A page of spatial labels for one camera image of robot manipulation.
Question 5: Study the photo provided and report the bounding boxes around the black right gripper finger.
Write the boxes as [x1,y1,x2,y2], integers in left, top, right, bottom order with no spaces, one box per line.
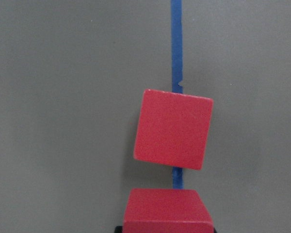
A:
[114,226,123,233]

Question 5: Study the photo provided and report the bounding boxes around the red block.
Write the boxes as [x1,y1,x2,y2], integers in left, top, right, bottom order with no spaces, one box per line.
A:
[122,188,214,233]
[133,89,213,170]

